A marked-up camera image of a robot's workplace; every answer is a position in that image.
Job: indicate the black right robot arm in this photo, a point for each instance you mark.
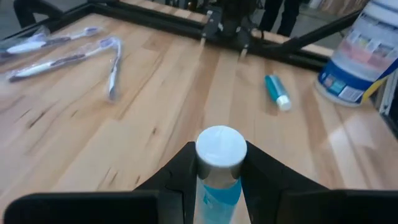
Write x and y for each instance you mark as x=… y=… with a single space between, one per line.
x=231 y=18

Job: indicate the black frame clamp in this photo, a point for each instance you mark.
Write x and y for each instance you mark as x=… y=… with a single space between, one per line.
x=31 y=6

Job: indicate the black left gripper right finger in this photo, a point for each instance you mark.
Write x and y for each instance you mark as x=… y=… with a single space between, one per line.
x=311 y=208

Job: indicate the white wipes canister blue label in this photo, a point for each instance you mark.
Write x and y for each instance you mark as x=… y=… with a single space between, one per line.
x=357 y=56

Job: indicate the person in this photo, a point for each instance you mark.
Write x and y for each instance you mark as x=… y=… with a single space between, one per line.
x=270 y=15

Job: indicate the teal mouthwash bottle white cap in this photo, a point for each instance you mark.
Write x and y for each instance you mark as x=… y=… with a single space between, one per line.
x=275 y=88
x=220 y=149

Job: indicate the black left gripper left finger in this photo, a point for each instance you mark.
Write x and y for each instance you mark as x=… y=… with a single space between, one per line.
x=93 y=208

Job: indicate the white shelf frame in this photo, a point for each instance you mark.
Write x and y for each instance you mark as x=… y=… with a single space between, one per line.
x=388 y=93

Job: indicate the black metal table frame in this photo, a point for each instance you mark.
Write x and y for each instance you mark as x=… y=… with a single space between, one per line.
x=174 y=27

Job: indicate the purple toothbrush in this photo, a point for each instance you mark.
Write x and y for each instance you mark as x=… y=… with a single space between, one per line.
x=113 y=74
x=37 y=69
x=25 y=47

